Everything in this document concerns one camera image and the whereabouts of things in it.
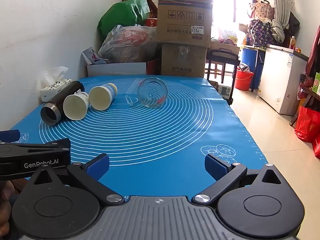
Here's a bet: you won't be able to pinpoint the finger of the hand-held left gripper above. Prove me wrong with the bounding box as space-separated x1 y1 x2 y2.
0 129 72 157

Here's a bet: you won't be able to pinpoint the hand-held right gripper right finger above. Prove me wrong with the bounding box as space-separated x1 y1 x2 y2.
192 154 288 207

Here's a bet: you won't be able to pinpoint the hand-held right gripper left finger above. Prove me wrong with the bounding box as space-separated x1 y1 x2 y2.
30 154 124 207

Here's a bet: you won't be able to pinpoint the white paper cup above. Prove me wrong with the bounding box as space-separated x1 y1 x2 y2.
62 92 90 121

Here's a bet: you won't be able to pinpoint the blue yellow print paper cup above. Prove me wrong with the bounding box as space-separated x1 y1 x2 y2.
89 83 118 111

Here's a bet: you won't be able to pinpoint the clear glass cup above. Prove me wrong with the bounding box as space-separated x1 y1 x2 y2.
137 77 168 109

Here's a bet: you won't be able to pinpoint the person's left hand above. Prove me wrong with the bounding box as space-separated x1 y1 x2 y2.
0 181 21 236

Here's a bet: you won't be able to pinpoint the blue silicone baking mat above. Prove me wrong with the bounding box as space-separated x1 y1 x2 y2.
9 74 270 200

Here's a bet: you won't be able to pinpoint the white tissue pack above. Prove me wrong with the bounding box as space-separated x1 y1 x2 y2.
37 66 73 99

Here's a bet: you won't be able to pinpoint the black thermos flask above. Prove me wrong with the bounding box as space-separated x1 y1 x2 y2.
40 81 85 125

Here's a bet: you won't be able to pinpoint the small white device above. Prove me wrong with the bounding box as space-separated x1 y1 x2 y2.
216 83 232 98

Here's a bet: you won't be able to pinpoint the red bucket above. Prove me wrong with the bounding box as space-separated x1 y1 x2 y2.
234 69 255 91

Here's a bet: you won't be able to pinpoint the white open carton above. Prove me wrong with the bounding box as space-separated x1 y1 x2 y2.
87 61 147 77

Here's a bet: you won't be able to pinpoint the red shopping bag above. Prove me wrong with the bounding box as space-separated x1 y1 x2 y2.
294 106 320 143

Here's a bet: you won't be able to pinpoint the white chest freezer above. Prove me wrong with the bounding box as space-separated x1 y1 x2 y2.
259 44 309 116

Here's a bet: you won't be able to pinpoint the small cardboard box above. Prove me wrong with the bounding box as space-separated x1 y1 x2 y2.
161 44 208 78

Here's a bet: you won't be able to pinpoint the white blue paper packet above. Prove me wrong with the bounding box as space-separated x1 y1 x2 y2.
82 47 109 65

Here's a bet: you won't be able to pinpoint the black stool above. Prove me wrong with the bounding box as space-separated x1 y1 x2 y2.
204 49 241 105

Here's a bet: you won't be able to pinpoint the red carton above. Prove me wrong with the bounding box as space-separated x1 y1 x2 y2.
146 59 162 76

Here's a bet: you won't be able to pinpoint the blue barrel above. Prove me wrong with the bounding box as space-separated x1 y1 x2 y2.
241 46 265 77

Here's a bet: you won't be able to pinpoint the dark wooden table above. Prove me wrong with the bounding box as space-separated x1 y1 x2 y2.
289 84 320 127

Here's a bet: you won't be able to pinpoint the flat cardboard box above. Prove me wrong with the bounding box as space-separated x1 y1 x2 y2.
209 41 241 56

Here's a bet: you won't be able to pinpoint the clear plastic bag red contents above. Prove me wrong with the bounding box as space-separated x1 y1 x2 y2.
97 24 159 63

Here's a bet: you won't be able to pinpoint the green box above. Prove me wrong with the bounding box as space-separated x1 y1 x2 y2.
312 72 320 94

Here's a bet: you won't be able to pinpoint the purple floral bag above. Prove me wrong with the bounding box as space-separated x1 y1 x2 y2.
247 19 273 47

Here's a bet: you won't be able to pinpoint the grey bundled clothes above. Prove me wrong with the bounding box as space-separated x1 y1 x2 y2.
271 19 286 43

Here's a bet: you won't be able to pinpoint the dark red long bag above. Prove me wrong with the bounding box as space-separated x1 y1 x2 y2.
306 25 320 78

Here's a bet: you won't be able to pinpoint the green plastic bag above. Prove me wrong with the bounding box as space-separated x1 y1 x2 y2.
97 0 151 40

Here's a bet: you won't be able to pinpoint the large cardboard box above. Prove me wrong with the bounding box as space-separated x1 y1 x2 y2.
157 0 214 48

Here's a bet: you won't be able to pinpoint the black bag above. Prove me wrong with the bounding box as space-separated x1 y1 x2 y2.
287 11 300 38

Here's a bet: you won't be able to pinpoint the patterned beige bag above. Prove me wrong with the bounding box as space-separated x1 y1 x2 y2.
249 0 275 20

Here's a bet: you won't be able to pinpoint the window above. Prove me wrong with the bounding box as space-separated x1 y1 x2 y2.
212 0 258 27

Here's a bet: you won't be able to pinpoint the beige curtain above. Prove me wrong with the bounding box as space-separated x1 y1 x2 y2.
271 0 295 30

